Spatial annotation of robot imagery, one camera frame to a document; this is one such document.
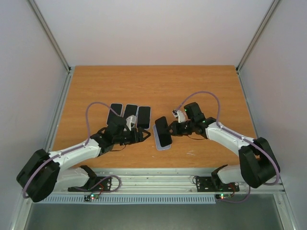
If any black phone case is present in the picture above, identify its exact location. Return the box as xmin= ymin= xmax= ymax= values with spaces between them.
xmin=155 ymin=116 xmax=172 ymax=147
xmin=137 ymin=106 xmax=151 ymax=129

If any lavender phone case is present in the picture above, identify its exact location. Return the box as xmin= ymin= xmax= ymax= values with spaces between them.
xmin=106 ymin=103 xmax=124 ymax=127

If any black phone case top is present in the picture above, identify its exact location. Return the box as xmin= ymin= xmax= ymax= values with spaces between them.
xmin=137 ymin=106 xmax=151 ymax=129

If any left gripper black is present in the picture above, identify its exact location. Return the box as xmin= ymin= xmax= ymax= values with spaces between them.
xmin=114 ymin=127 xmax=151 ymax=145

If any light blue phone case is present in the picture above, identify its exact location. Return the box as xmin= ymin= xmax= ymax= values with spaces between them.
xmin=122 ymin=103 xmax=139 ymax=119

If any black phone white edge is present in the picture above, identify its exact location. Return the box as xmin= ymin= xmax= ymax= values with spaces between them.
xmin=124 ymin=104 xmax=138 ymax=118

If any aluminium rail frame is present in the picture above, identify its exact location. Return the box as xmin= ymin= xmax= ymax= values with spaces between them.
xmin=47 ymin=167 xmax=286 ymax=195

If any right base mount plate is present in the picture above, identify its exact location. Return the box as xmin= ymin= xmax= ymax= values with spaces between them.
xmin=192 ymin=176 xmax=240 ymax=192

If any black phone green edge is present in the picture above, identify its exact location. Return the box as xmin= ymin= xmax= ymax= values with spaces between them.
xmin=107 ymin=103 xmax=123 ymax=124

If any right controller board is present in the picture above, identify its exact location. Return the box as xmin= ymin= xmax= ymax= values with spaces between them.
xmin=215 ymin=193 xmax=234 ymax=200

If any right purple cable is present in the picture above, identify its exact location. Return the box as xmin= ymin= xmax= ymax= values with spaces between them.
xmin=176 ymin=90 xmax=281 ymax=204

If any grey slotted cable duct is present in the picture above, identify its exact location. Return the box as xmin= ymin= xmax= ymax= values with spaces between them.
xmin=40 ymin=194 xmax=215 ymax=205

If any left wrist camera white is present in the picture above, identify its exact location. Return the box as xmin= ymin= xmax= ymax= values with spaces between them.
xmin=126 ymin=115 xmax=137 ymax=131

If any controller board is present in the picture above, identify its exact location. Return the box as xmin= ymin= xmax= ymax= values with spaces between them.
xmin=83 ymin=194 xmax=100 ymax=202
xmin=215 ymin=193 xmax=234 ymax=200

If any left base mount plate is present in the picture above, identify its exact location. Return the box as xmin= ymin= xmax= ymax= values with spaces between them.
xmin=68 ymin=177 xmax=112 ymax=192

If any left controller board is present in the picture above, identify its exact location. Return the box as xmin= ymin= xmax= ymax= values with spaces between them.
xmin=83 ymin=194 xmax=100 ymax=202

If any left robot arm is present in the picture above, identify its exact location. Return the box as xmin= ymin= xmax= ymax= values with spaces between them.
xmin=16 ymin=115 xmax=151 ymax=202

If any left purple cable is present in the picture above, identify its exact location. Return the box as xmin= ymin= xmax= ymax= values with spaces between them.
xmin=21 ymin=102 xmax=123 ymax=199

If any purple cable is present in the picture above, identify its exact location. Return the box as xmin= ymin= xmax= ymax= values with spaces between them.
xmin=176 ymin=90 xmax=281 ymax=204
xmin=21 ymin=102 xmax=123 ymax=199

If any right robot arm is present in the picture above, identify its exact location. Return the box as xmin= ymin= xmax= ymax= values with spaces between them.
xmin=155 ymin=102 xmax=280 ymax=190

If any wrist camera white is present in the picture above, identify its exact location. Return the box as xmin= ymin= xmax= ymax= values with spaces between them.
xmin=172 ymin=110 xmax=186 ymax=123
xmin=126 ymin=115 xmax=137 ymax=131

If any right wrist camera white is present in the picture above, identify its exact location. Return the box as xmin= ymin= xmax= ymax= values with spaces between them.
xmin=172 ymin=110 xmax=186 ymax=123

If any base mount plate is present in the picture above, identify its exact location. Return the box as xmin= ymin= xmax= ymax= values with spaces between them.
xmin=192 ymin=176 xmax=240 ymax=192
xmin=68 ymin=177 xmax=112 ymax=192

